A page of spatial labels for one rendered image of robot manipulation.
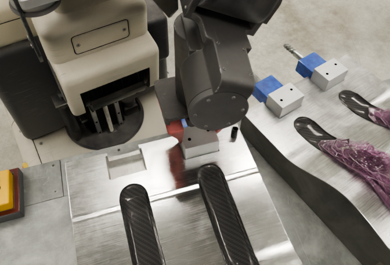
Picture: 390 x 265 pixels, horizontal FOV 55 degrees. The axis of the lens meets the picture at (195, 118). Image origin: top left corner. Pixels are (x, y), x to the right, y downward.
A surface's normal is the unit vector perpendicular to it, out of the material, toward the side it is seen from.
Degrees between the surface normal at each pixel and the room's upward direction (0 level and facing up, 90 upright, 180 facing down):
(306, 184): 90
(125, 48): 8
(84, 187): 0
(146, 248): 3
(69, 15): 38
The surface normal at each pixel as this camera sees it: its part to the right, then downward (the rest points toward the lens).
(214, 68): -0.89, -0.13
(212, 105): 0.17, 0.79
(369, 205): 0.10, -0.49
